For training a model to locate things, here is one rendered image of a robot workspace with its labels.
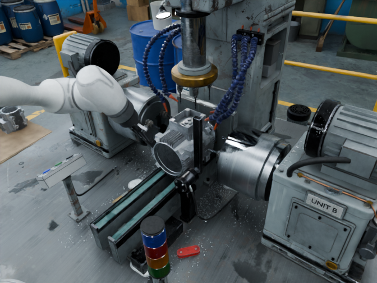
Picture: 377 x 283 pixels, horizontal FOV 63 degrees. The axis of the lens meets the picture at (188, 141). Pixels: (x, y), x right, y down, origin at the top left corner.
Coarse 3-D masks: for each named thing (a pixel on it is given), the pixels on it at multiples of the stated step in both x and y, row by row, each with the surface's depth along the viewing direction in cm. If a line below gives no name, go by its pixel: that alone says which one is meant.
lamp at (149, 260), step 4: (164, 256) 80; (168, 256) 83; (148, 260) 80; (152, 260) 79; (156, 260) 79; (160, 260) 79; (164, 260) 80; (168, 260) 83; (148, 264) 82; (152, 264) 80; (156, 264) 80; (160, 264) 80; (164, 264) 81; (156, 268) 81
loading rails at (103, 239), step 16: (208, 160) 140; (160, 176) 132; (208, 176) 146; (128, 192) 124; (144, 192) 126; (160, 192) 135; (176, 192) 127; (112, 208) 118; (128, 208) 121; (144, 208) 118; (160, 208) 121; (176, 208) 132; (96, 224) 113; (112, 224) 117; (128, 224) 113; (96, 240) 116; (112, 240) 106; (128, 240) 111; (128, 256) 113
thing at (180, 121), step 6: (186, 108) 133; (180, 114) 130; (186, 114) 133; (192, 114) 133; (198, 114) 131; (174, 120) 126; (180, 120) 131; (186, 120) 129; (204, 120) 129; (174, 126) 126; (180, 126) 124; (186, 126) 122; (192, 126) 123; (204, 126) 131; (186, 132) 123; (192, 132) 124; (186, 138) 125; (192, 138) 126
